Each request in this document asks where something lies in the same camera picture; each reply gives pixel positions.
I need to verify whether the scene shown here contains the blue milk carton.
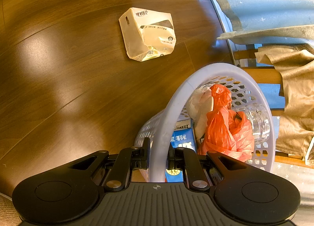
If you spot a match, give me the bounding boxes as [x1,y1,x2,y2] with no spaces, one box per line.
[165,117,197,182]

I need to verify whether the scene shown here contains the orange plastic bag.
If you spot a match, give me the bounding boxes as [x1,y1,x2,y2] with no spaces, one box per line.
[197,84,254,162]

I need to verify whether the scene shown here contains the beige tissue pack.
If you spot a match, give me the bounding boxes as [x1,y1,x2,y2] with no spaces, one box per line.
[119,7,176,62]

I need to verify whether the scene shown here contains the clear plastic water bottle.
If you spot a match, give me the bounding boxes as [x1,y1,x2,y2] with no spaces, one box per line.
[193,83,272,145]

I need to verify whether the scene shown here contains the lavender plastic mesh basket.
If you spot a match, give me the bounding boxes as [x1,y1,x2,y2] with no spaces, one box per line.
[135,63,276,182]

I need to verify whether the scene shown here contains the white tissue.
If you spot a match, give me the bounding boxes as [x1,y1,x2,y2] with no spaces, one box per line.
[185,85,211,120]

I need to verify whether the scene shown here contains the wooden chair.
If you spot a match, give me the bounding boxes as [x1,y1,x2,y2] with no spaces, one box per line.
[234,45,313,167]

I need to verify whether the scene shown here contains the beige slipper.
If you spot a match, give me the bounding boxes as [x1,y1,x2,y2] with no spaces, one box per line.
[0,193,21,226]

